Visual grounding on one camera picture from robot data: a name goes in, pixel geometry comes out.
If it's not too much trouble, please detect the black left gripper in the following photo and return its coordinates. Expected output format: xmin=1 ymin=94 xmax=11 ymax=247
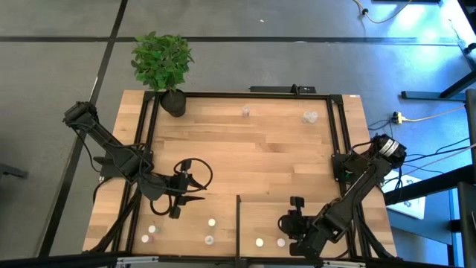
xmin=165 ymin=169 xmax=206 ymax=220

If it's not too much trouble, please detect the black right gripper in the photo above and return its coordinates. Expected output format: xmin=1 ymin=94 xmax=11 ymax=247
xmin=280 ymin=210 xmax=317 ymax=258

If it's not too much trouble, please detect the black plant pot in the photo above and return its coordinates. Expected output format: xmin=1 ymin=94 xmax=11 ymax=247
xmin=159 ymin=88 xmax=187 ymax=118

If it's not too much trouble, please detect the white paper with blue print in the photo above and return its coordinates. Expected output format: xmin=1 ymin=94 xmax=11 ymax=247
xmin=382 ymin=173 xmax=427 ymax=220

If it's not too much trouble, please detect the black bar device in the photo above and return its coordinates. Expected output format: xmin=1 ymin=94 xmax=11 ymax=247
xmin=248 ymin=84 xmax=318 ymax=95

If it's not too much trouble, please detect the green artificial plant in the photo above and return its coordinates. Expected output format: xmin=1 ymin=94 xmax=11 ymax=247
xmin=129 ymin=31 xmax=196 ymax=92

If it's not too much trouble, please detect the black desk beam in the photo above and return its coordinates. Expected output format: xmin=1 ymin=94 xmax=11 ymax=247
xmin=385 ymin=163 xmax=476 ymax=205

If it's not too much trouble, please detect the dark chair base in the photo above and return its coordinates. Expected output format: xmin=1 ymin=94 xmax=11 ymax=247
xmin=0 ymin=162 xmax=29 ymax=180

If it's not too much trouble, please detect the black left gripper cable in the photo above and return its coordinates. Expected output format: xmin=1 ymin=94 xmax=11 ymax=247
xmin=149 ymin=157 xmax=214 ymax=217

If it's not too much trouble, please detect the black aluminium table frame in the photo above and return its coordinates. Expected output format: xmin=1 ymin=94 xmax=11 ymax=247
xmin=0 ymin=91 xmax=458 ymax=268

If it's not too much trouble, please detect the pale floor cable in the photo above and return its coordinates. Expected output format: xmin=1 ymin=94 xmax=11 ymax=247
xmin=403 ymin=143 xmax=476 ymax=176

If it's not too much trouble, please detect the beige extension cable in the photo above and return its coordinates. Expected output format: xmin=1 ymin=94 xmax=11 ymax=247
xmin=403 ymin=105 xmax=466 ymax=123

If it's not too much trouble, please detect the black floor cable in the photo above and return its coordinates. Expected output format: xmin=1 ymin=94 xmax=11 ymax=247
xmin=434 ymin=137 xmax=472 ymax=154

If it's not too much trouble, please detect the beige cable with black plug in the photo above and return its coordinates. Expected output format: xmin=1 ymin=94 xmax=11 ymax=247
xmin=352 ymin=0 xmax=414 ymax=25

